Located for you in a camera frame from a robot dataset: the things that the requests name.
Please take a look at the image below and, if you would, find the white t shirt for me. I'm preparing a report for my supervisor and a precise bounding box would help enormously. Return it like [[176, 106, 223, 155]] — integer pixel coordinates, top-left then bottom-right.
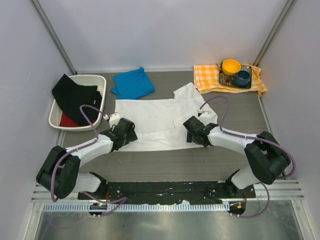
[[115, 83, 205, 152]]

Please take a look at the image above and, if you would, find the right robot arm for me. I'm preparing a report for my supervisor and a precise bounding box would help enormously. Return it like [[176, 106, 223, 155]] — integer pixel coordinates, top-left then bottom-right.
[[183, 116, 292, 197]]

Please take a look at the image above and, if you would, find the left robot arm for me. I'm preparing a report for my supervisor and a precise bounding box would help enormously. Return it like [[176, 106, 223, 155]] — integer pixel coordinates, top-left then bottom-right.
[[36, 117, 138, 202]]

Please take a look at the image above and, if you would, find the blue folded t shirt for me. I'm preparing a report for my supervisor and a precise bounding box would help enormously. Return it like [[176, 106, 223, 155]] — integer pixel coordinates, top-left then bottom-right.
[[110, 67, 155, 100]]

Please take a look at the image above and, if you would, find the yellow checkered cloth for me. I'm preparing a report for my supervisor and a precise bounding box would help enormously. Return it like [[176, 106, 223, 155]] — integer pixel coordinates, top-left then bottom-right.
[[193, 63, 267, 97]]

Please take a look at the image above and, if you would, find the white plastic bin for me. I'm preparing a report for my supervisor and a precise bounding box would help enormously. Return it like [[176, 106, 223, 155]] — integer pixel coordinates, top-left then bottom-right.
[[48, 74, 107, 132]]

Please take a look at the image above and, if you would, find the dark patterned tray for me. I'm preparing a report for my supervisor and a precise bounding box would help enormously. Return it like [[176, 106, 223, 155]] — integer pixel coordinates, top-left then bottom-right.
[[218, 65, 252, 89]]

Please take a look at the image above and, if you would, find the red t shirt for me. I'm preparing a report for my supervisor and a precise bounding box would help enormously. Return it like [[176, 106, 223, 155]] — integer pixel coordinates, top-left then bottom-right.
[[59, 90, 102, 127]]

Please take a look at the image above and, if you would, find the black t shirt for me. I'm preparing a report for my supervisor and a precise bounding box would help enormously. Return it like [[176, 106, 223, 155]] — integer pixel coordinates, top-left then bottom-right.
[[51, 74, 102, 127]]

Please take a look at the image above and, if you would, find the blue mug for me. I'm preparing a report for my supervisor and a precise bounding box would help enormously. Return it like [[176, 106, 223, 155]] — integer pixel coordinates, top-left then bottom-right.
[[231, 70, 251, 88]]

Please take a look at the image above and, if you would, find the yellow bowl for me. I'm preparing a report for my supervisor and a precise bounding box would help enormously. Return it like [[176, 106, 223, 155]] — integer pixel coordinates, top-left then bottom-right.
[[221, 59, 242, 76]]

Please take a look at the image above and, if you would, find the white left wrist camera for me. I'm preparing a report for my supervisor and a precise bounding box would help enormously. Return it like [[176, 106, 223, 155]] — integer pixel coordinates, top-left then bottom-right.
[[102, 112, 121, 127]]

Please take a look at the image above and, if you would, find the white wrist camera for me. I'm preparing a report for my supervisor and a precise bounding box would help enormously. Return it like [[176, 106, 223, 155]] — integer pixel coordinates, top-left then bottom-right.
[[102, 112, 121, 127], [197, 108, 218, 126]]

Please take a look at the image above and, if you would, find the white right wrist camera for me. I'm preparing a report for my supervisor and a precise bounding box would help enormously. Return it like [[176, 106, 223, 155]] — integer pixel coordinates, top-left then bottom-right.
[[197, 108, 218, 126]]

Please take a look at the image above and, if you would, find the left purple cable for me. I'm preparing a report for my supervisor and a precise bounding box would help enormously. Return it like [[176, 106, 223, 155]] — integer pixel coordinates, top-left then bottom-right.
[[50, 104, 128, 216]]

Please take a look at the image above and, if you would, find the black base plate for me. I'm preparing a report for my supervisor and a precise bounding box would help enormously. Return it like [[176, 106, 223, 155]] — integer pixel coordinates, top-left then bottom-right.
[[89, 181, 256, 205]]

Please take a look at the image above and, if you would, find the slotted cable duct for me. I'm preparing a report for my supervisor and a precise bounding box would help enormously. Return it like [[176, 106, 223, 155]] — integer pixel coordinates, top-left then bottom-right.
[[42, 201, 230, 213]]

